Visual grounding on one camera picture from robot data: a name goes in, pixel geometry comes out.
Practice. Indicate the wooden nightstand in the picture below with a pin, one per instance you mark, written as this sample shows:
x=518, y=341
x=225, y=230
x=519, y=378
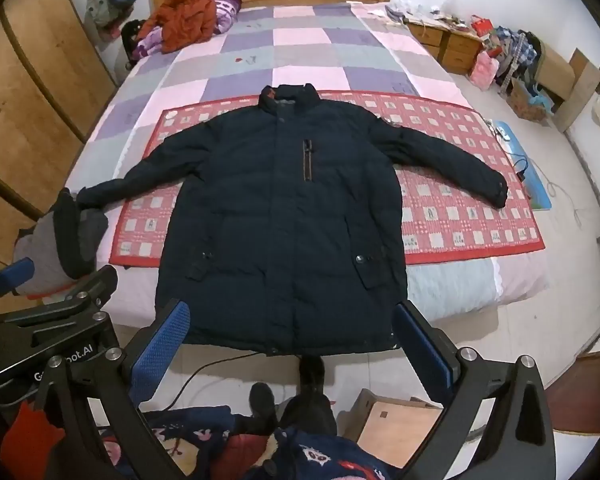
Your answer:
x=455, y=47

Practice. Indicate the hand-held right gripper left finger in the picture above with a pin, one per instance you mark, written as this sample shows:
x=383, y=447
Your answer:
x=161, y=347

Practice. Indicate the dark navy padded jacket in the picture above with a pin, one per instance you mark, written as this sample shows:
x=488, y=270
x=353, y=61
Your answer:
x=280, y=210

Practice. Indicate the wooden wardrobe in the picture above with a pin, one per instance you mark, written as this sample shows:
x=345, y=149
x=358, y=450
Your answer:
x=30, y=85

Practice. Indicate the large cardboard sheets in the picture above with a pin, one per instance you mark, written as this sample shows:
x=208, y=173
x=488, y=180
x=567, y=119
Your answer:
x=575, y=85

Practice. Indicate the red paper tag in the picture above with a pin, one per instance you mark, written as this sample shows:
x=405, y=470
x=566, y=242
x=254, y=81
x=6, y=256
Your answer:
x=32, y=427

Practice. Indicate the purple patterned pillow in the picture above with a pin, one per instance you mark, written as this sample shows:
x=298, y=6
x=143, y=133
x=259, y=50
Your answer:
x=227, y=10

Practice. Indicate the pink bag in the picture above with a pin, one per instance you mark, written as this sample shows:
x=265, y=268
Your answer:
x=482, y=72

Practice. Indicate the person's printed navy clothing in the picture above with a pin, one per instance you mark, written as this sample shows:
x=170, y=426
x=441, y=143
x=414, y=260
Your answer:
x=330, y=460

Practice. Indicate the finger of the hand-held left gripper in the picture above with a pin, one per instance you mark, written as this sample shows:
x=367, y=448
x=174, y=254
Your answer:
x=82, y=290
x=11, y=270

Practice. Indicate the open cardboard box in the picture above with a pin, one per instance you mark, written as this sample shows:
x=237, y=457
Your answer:
x=390, y=425

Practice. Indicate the hanging cloth bags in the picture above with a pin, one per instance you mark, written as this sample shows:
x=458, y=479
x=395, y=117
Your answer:
x=105, y=5

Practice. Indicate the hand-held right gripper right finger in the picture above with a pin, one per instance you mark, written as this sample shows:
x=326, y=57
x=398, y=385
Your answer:
x=422, y=355

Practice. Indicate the papers and small clutter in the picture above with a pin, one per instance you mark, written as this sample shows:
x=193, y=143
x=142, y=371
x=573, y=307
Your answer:
x=430, y=12

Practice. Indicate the orange padded jacket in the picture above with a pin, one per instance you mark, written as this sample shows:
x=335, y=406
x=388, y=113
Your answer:
x=185, y=15

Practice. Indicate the person's black shoe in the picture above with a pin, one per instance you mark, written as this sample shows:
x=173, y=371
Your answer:
x=262, y=400
x=311, y=375

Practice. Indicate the small red bag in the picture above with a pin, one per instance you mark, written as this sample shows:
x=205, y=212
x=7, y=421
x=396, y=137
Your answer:
x=481, y=25

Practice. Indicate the blue mat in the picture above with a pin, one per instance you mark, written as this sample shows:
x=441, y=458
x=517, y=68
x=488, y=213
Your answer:
x=535, y=180

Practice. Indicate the pile of clothes and bags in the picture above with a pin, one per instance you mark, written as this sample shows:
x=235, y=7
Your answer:
x=517, y=47

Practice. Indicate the black bag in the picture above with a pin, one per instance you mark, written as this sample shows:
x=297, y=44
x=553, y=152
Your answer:
x=132, y=42

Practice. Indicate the grey and black garment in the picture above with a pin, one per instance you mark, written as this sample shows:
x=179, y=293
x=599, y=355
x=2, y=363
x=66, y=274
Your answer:
x=65, y=240

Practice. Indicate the person's black pants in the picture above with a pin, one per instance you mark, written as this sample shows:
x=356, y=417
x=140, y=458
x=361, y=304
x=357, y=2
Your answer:
x=307, y=412

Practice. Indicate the small cardboard box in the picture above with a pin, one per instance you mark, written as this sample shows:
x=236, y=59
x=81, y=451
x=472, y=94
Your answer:
x=522, y=100

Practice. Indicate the pastel checkered bed sheet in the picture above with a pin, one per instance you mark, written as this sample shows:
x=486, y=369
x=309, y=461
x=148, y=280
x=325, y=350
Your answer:
x=300, y=55

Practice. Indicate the red patterned quilted mat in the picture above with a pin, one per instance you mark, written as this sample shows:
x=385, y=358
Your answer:
x=455, y=210

